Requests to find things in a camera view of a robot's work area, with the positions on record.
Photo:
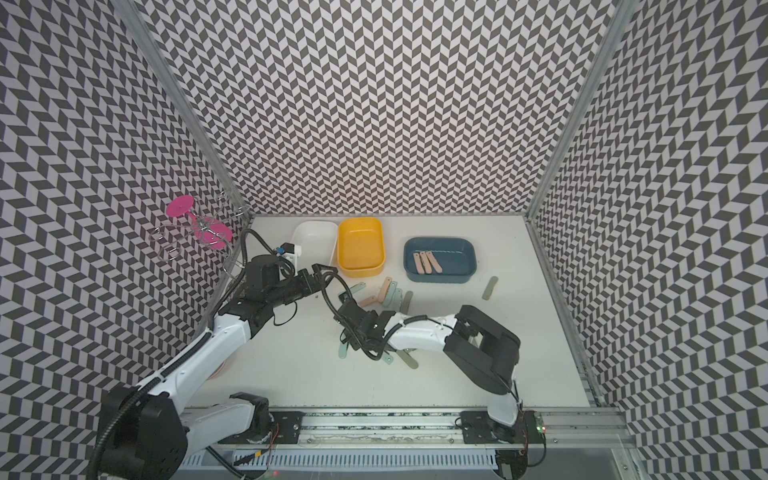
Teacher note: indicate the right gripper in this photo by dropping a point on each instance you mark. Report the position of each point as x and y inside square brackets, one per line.
[356, 344]

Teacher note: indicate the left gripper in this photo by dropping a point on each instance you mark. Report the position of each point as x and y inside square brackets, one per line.
[317, 285]

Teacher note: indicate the pink fruit knife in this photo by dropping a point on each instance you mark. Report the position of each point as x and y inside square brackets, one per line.
[368, 301]
[383, 291]
[426, 263]
[434, 262]
[418, 263]

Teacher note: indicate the yellow storage box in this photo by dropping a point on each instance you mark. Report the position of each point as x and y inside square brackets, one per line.
[361, 251]

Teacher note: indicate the dark teal storage box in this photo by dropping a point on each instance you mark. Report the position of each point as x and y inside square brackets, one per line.
[456, 255]

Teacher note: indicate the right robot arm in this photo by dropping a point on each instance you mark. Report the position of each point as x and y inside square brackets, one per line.
[486, 352]

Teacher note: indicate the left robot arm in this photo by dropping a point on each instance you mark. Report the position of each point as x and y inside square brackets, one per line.
[144, 431]

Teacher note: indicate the white storage box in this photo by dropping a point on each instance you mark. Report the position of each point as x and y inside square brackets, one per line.
[316, 243]

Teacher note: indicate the mint fruit knife far left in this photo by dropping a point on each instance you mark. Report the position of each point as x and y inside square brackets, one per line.
[357, 287]

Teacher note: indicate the olive fruit knife upper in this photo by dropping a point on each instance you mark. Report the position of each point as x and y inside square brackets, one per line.
[405, 303]

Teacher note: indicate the olive fruit knife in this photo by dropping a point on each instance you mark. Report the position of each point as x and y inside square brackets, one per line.
[489, 289]
[409, 361]
[405, 303]

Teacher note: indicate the mint fruit knife upper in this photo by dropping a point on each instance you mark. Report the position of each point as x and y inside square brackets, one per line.
[390, 294]

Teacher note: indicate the mint fruit knife middle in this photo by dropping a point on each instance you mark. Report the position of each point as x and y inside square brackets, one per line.
[398, 297]

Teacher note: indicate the olive fruit knife lower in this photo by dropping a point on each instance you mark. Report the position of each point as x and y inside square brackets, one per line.
[409, 361]

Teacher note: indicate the olive fruit knife far right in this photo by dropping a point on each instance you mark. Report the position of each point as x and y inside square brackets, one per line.
[489, 289]

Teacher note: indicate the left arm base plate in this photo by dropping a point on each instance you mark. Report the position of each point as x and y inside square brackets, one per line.
[284, 428]

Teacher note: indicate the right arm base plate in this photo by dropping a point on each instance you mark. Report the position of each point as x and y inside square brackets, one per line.
[477, 428]

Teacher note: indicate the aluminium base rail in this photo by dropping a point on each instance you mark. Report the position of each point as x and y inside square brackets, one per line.
[346, 429]

